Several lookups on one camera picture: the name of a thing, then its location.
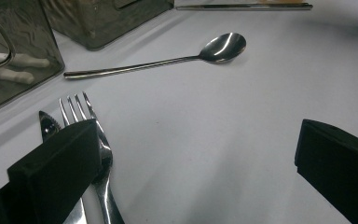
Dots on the steel fork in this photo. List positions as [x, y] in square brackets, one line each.
[105, 199]

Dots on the transparent brown plastic bin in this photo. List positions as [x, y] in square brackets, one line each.
[105, 21]
[34, 37]

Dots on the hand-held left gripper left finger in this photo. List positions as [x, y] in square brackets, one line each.
[52, 174]

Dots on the white table mat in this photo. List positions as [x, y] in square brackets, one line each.
[199, 140]

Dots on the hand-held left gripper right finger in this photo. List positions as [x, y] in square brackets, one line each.
[341, 168]

